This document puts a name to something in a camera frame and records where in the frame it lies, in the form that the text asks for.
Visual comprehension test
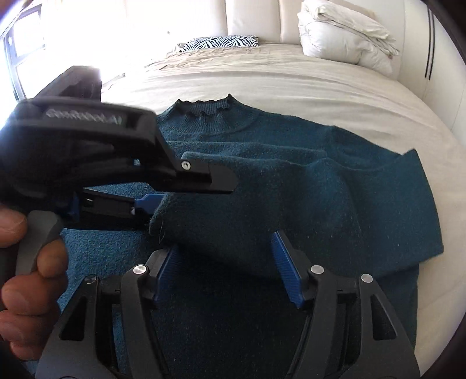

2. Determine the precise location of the zebra print pillow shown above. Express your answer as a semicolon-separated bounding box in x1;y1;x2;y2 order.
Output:
178;35;259;52

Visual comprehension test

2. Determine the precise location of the white folded duvet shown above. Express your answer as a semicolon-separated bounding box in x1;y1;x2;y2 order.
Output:
297;1;400;77

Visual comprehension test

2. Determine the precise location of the dark teal knit sweater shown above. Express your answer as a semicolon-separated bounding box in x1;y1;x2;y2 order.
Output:
63;96;443;378

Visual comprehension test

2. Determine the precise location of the beige bed sheet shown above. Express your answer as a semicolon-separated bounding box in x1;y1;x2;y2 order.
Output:
102;44;465;370

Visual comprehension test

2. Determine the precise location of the cream padded headboard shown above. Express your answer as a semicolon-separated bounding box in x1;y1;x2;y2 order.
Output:
214;0;405;49

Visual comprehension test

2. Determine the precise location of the white wardrobe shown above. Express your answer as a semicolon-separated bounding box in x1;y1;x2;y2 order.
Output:
398;1;465;144

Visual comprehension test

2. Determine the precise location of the person's left hand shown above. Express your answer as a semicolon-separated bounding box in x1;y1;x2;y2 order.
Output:
0;203;70;362

